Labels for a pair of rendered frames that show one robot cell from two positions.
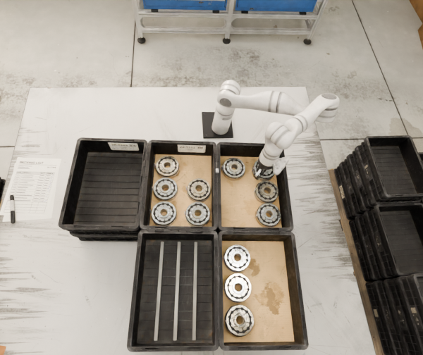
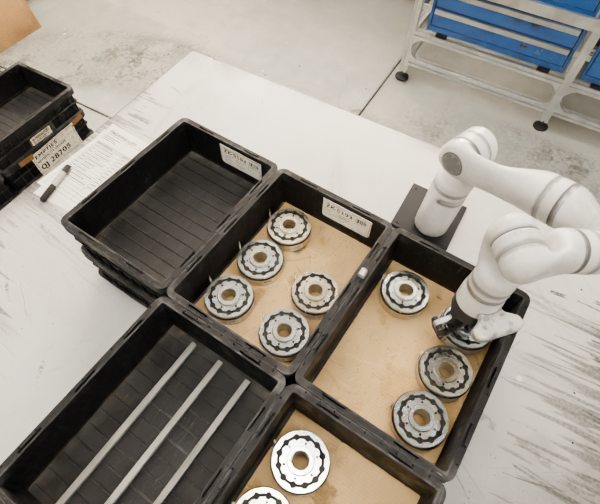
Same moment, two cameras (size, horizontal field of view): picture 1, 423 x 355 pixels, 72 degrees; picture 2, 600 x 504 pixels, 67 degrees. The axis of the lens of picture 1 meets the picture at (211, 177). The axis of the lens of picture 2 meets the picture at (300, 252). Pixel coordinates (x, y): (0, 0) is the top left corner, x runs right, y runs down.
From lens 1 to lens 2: 0.40 m
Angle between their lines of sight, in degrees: 20
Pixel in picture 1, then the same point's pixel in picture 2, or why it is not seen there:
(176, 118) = (364, 175)
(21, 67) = (225, 52)
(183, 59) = (450, 125)
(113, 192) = (181, 224)
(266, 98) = (538, 184)
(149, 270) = (141, 377)
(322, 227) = not seen: outside the picture
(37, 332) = not seen: outside the picture
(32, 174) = (113, 153)
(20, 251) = (20, 243)
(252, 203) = (401, 377)
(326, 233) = not seen: outside the picture
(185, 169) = (316, 249)
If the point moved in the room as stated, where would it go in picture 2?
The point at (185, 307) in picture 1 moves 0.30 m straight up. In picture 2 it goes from (146, 486) to (77, 461)
